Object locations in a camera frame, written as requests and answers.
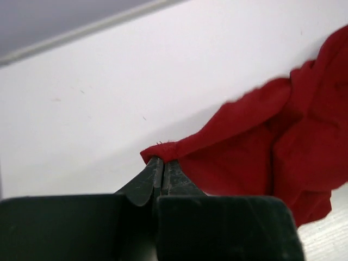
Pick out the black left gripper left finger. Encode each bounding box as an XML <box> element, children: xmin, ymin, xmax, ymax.
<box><xmin>1</xmin><ymin>157</ymin><xmax>164</xmax><ymax>260</ymax></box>

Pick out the dark red t shirt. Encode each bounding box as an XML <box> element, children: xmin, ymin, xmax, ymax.
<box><xmin>141</xmin><ymin>27</ymin><xmax>347</xmax><ymax>226</ymax></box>

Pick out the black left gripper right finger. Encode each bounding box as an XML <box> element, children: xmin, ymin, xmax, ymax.
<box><xmin>156</xmin><ymin>161</ymin><xmax>305</xmax><ymax>260</ymax></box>

